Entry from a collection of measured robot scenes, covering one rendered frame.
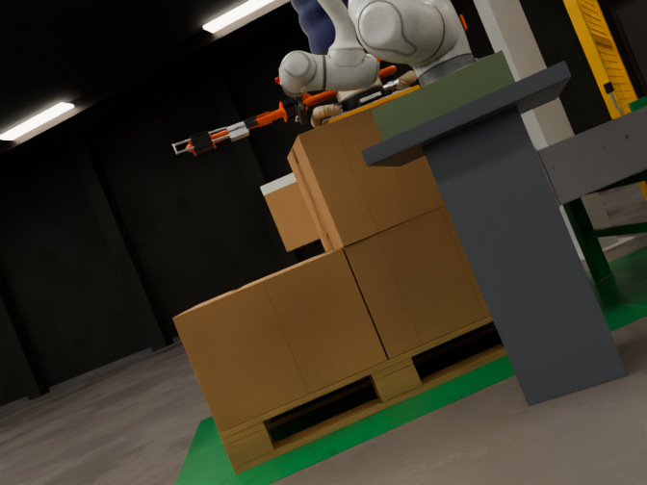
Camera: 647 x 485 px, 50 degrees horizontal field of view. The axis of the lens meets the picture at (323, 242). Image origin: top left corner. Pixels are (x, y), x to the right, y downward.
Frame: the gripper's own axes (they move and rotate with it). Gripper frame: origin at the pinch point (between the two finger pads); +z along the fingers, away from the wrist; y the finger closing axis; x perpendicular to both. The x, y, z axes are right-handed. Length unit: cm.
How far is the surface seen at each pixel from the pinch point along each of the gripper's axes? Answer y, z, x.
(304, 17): -27.8, 8.7, 16.7
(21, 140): -276, 847, -290
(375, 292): 71, -6, 0
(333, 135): 17.3, -6.8, 7.4
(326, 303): 68, -6, -16
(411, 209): 50, -6, 22
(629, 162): 63, -21, 91
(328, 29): -19.6, 4.4, 22.2
